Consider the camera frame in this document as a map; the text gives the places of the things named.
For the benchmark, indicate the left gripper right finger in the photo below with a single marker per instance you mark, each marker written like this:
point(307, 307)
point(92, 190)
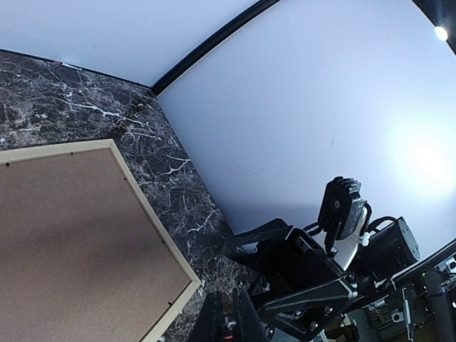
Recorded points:
point(248, 327)

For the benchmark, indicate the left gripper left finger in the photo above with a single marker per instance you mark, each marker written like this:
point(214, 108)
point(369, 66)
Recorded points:
point(208, 326)

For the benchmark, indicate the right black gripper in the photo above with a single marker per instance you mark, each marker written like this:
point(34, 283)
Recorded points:
point(299, 289)

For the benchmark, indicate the wooden picture frame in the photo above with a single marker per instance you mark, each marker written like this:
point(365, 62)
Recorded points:
point(83, 255)

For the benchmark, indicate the red handled screwdriver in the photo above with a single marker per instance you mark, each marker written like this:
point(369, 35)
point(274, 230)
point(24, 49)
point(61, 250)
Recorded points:
point(228, 327)

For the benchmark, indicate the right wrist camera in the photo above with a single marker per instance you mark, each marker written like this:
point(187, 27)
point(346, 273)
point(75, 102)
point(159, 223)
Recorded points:
point(341, 208)

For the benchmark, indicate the right black corner post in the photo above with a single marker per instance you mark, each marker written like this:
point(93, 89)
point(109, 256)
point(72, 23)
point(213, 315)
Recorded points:
point(210, 43)

